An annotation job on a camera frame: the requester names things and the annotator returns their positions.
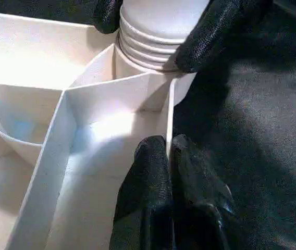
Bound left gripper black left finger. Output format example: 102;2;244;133
109;135;174;250

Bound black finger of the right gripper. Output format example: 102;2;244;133
174;0;245;74
93;0;125;35

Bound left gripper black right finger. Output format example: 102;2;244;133
169;134;245;250

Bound white plastic table leg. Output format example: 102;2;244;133
115;0;212;73

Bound white plastic table top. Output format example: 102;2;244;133
0;10;198;250

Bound black work mat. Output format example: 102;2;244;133
0;0;296;250

